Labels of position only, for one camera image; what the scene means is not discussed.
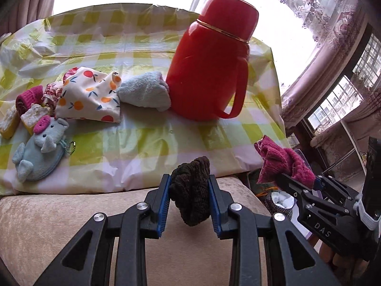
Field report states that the magenta knitted sock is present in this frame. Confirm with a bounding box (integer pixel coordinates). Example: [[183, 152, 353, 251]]
[[254, 135, 316, 189], [15, 85, 44, 117]]

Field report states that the pink valance curtain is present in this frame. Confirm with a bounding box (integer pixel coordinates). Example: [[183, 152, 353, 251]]
[[281, 6, 381, 132]]

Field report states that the yellow checkered plastic tablecloth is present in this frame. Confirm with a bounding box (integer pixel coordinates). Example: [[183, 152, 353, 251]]
[[0, 2, 292, 195]]

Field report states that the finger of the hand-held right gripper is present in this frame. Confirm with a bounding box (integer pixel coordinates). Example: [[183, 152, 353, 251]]
[[277, 173, 355, 214], [312, 175, 363, 205]]

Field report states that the blue elephant plush pouch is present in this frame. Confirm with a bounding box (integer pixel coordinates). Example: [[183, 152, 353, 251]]
[[12, 116, 76, 183]]

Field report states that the clear plastic storage box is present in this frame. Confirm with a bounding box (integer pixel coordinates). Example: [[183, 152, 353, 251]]
[[290, 147, 311, 173]]

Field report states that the fruit print cloth pouch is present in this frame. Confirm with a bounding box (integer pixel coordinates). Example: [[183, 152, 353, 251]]
[[55, 67, 122, 125]]

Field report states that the gridded side window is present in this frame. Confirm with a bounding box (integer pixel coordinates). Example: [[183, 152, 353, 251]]
[[306, 33, 381, 132]]

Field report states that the red thermos jug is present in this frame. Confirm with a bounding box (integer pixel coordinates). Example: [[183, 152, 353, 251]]
[[165, 0, 259, 122]]

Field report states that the light blue sock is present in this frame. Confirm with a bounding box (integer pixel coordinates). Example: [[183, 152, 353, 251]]
[[116, 71, 172, 112]]

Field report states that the beige upholstered stool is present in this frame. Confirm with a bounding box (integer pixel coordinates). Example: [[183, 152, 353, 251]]
[[0, 175, 274, 286]]

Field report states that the red print fabric scarf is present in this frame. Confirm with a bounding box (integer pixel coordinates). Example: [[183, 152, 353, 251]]
[[43, 67, 79, 117]]

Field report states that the yellow white foam block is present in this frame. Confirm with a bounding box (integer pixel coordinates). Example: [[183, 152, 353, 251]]
[[20, 104, 51, 135], [0, 106, 19, 139]]

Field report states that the floral lace curtain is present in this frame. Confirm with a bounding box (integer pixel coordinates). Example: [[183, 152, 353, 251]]
[[247, 0, 366, 75]]

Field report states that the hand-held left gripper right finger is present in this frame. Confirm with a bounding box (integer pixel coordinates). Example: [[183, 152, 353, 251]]
[[208, 174, 343, 286]]

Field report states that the dark brown knitted sock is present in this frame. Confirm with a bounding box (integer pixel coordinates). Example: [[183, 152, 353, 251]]
[[170, 156, 212, 226]]

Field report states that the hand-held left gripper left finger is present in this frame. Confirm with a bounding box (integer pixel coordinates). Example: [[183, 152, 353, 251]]
[[33, 173, 172, 286]]

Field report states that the black white checkered pouch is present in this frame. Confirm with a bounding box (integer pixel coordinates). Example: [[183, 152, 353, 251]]
[[263, 191, 295, 215]]

